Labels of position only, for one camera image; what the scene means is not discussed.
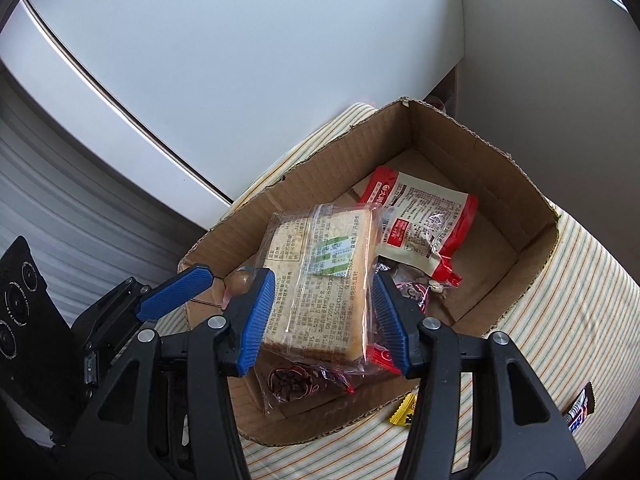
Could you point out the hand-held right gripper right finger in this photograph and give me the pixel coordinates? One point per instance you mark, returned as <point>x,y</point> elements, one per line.
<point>392,320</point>

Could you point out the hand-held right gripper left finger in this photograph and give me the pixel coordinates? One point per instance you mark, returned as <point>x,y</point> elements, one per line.
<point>255,320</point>

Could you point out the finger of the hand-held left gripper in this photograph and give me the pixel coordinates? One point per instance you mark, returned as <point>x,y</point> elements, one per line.
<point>175,292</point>

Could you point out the round pastry with nuts packet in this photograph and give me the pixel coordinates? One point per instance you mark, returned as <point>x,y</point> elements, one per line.
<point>415,292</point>

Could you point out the red-edged clear pastry packet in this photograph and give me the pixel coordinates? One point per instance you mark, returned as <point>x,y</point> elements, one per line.
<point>382,360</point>

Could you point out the dark cake clear packet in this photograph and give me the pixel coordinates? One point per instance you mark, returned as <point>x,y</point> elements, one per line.
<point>290,385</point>

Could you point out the sliced bread loaf packet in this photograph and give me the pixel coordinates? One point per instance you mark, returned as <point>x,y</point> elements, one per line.
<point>325,290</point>

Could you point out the red and white pouch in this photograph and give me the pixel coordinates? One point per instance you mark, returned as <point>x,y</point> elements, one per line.
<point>420,210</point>

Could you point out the brown cardboard box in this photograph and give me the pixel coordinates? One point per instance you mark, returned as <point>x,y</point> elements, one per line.
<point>450,160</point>

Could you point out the yellow wrapped candy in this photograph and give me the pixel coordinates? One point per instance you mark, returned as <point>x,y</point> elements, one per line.
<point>404,410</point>

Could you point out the grey ribbed panel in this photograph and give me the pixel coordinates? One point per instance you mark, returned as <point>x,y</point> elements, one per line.
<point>75,210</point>

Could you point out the dark brown chocolate bar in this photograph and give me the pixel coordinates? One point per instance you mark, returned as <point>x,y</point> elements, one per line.
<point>580,407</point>

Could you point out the white cabinet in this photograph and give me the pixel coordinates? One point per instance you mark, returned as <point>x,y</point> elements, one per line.
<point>225,60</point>

